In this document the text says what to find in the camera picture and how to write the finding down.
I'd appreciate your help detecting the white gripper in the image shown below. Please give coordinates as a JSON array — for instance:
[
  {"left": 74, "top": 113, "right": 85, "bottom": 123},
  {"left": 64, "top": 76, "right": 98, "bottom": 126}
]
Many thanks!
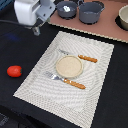
[{"left": 14, "top": 0, "right": 55, "bottom": 36}]

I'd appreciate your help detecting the small grey frying pan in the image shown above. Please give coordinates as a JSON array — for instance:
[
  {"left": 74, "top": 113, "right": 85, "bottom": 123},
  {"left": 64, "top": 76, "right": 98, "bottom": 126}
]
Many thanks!
[{"left": 56, "top": 1, "right": 77, "bottom": 18}]

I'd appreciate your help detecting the round beige plate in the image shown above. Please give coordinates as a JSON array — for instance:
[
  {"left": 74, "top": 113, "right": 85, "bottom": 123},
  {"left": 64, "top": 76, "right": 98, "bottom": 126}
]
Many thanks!
[{"left": 56, "top": 55, "right": 83, "bottom": 78}]

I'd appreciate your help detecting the large grey cooking pot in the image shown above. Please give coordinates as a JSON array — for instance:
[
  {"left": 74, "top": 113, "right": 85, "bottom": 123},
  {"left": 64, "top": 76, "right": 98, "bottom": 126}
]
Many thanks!
[{"left": 78, "top": 0, "right": 105, "bottom": 24}]

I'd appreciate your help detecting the striped beige placemat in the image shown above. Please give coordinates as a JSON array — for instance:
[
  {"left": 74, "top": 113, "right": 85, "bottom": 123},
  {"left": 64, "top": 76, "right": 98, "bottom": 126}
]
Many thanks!
[{"left": 14, "top": 31, "right": 114, "bottom": 128}]

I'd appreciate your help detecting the cream bowl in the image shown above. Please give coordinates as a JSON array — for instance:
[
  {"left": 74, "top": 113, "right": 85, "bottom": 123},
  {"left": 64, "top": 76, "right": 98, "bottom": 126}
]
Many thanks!
[{"left": 119, "top": 5, "right": 128, "bottom": 30}]

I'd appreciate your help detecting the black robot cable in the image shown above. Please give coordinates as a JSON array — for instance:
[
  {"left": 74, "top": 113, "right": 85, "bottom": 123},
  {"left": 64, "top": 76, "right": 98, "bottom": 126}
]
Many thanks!
[{"left": 0, "top": 19, "right": 21, "bottom": 28}]

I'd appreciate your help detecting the fork with wooden handle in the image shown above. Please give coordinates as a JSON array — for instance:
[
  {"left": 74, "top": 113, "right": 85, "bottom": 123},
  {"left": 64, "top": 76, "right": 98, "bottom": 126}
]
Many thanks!
[{"left": 44, "top": 71, "right": 86, "bottom": 89}]

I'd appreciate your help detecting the knife with wooden handle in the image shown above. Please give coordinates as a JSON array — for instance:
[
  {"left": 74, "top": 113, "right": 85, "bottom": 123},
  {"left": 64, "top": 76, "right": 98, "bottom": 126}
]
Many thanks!
[{"left": 58, "top": 49, "right": 98, "bottom": 63}]

